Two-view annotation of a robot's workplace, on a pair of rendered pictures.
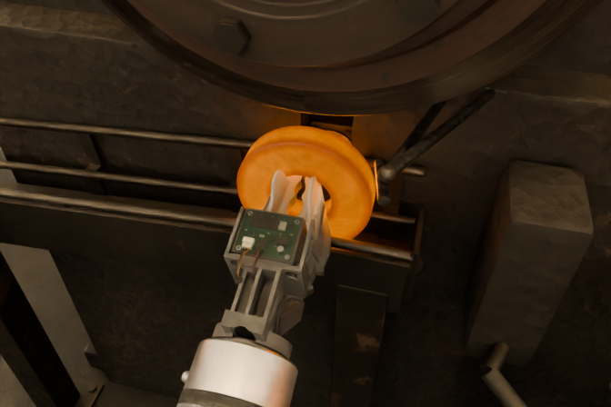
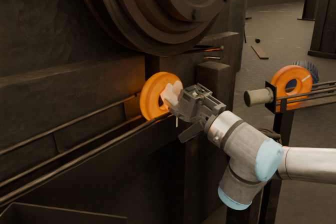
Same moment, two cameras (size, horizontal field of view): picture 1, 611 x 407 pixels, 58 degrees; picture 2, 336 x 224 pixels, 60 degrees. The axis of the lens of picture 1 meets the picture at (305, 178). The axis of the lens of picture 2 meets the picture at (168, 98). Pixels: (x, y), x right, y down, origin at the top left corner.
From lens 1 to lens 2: 0.69 m
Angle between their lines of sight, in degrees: 53
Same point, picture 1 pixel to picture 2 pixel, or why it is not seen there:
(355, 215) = not seen: hidden behind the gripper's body
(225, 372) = (231, 117)
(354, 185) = not seen: hidden behind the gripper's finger
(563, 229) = (226, 67)
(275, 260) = (204, 94)
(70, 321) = not seen: outside the picture
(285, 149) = (161, 79)
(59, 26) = (42, 74)
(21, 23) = (20, 79)
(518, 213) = (217, 68)
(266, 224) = (192, 88)
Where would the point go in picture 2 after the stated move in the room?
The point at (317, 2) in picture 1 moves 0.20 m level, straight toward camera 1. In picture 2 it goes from (207, 2) to (294, 5)
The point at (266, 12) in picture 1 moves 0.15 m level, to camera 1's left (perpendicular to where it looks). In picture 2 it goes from (200, 6) to (168, 11)
